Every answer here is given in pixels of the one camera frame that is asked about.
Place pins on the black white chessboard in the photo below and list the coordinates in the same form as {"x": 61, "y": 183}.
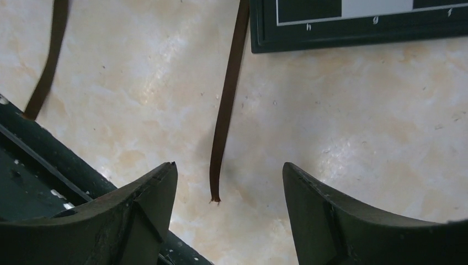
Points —
{"x": 278, "y": 26}

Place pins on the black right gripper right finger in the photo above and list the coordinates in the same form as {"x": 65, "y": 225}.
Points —
{"x": 330, "y": 227}

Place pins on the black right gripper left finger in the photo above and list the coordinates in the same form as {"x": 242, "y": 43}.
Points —
{"x": 126, "y": 226}

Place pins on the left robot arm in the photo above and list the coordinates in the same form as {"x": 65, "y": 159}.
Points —
{"x": 56, "y": 209}

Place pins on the brown ribbon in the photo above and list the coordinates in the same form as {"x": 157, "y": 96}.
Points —
{"x": 60, "y": 12}

